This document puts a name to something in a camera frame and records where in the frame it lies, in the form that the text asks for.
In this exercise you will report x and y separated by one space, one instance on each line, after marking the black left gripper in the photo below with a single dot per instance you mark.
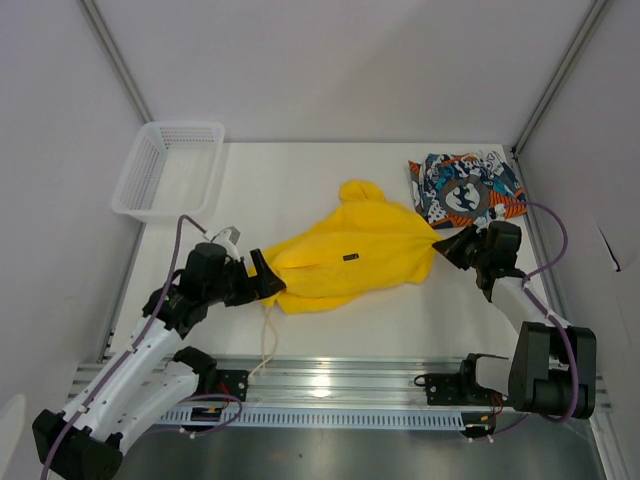
265 284

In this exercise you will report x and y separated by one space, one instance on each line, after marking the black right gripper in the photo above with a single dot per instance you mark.
452 246

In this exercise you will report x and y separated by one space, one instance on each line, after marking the colourful patterned shorts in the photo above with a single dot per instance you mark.
457 190

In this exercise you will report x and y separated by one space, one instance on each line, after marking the yellow shorts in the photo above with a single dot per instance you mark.
367 243

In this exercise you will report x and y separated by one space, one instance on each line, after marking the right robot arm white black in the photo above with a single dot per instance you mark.
552 371

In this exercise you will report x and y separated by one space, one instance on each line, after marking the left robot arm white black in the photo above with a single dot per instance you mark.
90 436

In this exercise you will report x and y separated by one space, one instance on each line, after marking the white plastic basket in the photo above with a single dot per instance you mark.
173 167

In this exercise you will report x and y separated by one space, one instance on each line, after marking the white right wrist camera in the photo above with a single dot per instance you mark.
498 213

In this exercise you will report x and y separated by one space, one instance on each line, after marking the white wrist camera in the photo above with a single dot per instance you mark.
498 213
226 238

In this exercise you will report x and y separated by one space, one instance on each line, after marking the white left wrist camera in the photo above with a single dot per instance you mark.
226 238

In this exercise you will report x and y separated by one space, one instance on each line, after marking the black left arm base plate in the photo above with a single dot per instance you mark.
232 382

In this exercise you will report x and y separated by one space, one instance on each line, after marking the aluminium mounting rail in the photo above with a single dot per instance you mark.
341 383

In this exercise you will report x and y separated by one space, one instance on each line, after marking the slotted grey cable duct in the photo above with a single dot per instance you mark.
332 418

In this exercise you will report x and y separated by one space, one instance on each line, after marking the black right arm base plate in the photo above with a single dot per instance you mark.
453 389

